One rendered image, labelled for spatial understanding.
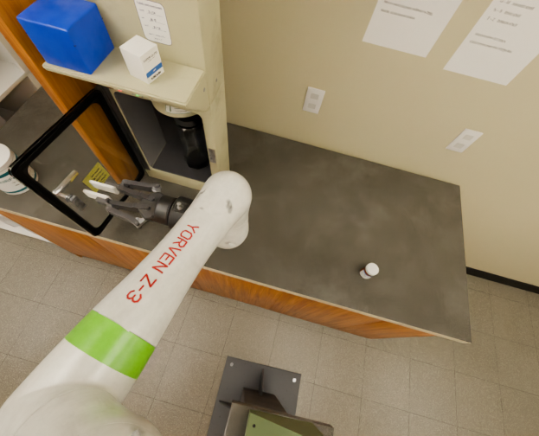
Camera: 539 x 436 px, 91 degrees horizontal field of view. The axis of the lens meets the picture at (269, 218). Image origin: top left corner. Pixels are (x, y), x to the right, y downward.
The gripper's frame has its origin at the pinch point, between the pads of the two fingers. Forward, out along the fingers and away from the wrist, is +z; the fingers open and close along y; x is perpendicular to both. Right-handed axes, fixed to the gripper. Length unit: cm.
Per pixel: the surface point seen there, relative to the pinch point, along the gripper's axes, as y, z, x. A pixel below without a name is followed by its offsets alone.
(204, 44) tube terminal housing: -27.1, -21.9, -28.2
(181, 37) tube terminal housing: -26.1, -17.3, -29.0
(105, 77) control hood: -15.9, -3.5, -23.1
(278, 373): 35, -73, 127
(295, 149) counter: -61, -46, 34
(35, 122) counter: -36, 68, 33
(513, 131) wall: -70, -122, 3
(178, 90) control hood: -17.9, -18.9, -23.0
